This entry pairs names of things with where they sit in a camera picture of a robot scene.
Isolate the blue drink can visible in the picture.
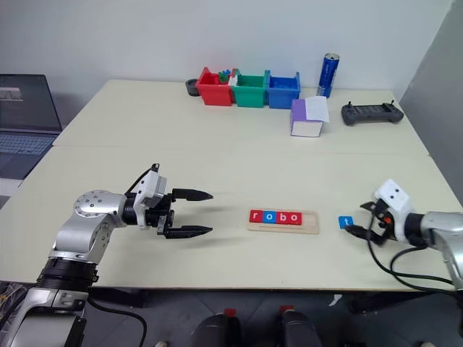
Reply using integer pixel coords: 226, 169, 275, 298
315, 52, 341, 99

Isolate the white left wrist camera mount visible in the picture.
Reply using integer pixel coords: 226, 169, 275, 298
132, 169, 169, 231

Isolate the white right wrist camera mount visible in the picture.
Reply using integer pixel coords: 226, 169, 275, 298
372, 178, 415, 243

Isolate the dark rounded shape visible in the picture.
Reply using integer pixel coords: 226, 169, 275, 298
279, 309, 323, 347
190, 312, 242, 347

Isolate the white paper sheet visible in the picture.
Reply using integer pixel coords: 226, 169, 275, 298
305, 95, 331, 124

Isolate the blue plastic bin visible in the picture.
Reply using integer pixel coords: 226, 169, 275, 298
265, 69, 302, 110

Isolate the red plastic bin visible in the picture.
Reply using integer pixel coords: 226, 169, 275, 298
196, 66, 234, 107

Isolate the wooden letter tray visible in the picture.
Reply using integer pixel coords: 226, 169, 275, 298
247, 209, 321, 236

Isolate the dark grey handheld controller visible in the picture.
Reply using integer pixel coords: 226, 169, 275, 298
341, 100, 405, 127

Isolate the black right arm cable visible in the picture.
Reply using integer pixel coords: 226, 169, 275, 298
365, 215, 457, 292

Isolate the green plastic bin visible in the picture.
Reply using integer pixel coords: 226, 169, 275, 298
231, 68, 269, 109

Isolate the thin black left wrist cable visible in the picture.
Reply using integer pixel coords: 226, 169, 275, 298
124, 163, 162, 198

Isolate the grey open laptop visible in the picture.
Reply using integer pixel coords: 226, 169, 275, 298
0, 73, 64, 181

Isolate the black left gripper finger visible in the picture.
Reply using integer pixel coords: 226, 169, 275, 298
171, 187, 215, 203
163, 224, 214, 241

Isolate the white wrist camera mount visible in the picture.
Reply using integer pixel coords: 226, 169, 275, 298
132, 169, 169, 231
372, 178, 415, 243

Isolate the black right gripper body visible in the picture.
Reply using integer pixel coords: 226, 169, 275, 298
368, 199, 394, 247

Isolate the purple and white box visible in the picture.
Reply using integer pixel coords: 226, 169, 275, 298
289, 96, 331, 139

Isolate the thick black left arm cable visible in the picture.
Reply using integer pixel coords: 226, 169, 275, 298
85, 295, 148, 347

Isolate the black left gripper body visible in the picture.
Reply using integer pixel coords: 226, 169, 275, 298
144, 193, 177, 237

